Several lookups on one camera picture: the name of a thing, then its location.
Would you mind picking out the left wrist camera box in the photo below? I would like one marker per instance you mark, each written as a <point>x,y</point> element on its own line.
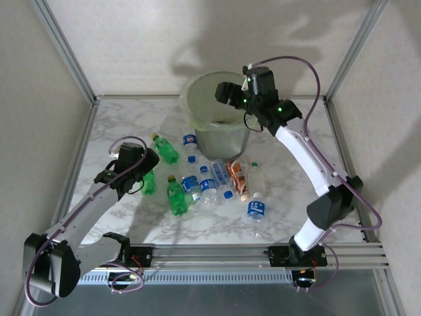
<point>113,152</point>

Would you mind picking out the green bottle with yellow cap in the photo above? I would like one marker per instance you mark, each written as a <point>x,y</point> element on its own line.
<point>176,197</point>
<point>149,184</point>
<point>166,151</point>

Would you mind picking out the aluminium back rail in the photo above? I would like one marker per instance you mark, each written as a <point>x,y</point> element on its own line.
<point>131,97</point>

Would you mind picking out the clear bottle with Pepsi label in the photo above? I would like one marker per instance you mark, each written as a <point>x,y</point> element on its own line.
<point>189,140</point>

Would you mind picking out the orange brown label bottle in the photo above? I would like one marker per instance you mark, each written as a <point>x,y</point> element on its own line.
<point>237,177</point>

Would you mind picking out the short aluminium frame post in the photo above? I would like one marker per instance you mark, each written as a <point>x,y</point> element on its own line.
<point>20,311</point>
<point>393,296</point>

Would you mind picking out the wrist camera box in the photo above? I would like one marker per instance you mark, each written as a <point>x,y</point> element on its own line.
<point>113,152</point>
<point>245,84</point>

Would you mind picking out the grey round waste bin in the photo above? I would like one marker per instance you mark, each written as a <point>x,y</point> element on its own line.
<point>220,145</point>

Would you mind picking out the clear bottle pale blue label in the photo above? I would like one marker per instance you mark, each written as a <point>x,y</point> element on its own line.
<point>219,172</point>

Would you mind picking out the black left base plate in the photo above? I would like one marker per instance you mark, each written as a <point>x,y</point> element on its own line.
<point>144,255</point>

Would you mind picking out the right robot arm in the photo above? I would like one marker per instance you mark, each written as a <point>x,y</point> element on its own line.
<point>306,154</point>

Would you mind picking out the grey metal panel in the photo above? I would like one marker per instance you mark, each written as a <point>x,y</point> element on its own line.
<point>210,303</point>

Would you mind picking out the blue label bottle white cap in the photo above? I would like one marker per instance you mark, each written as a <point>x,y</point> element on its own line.
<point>190,184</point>

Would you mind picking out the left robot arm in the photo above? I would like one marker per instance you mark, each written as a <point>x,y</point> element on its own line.
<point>89,204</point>

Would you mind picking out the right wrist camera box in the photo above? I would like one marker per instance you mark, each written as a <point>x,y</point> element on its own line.
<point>245,84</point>

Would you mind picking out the whitish bottle with green cap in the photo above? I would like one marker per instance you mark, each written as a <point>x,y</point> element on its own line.
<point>257,179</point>

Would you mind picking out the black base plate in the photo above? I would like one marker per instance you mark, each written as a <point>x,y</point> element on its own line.
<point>144,255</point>
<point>278,256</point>

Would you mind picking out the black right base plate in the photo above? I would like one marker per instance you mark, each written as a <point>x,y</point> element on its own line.
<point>278,256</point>

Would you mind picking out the aluminium side rail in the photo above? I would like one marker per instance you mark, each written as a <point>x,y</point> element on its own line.
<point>86,138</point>
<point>338,138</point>

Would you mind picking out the wide aluminium mounting rail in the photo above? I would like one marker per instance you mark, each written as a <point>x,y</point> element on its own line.
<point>210,255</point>

